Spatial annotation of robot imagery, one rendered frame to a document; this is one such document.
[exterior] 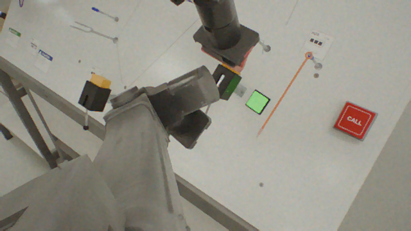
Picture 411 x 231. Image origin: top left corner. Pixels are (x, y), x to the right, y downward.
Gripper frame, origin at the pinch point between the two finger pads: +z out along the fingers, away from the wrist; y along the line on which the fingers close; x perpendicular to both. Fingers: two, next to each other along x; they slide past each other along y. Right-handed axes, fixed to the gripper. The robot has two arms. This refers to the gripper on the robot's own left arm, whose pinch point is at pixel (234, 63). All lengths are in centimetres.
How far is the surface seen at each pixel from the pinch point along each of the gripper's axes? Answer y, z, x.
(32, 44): 68, 16, 22
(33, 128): 87, 57, 50
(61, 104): 47, 20, 30
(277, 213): -21.3, 14.9, 17.3
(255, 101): -5.6, 7.4, 1.9
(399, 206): -54, 136, -30
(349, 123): -23.4, 3.2, -2.2
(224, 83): -1.3, -0.2, 4.5
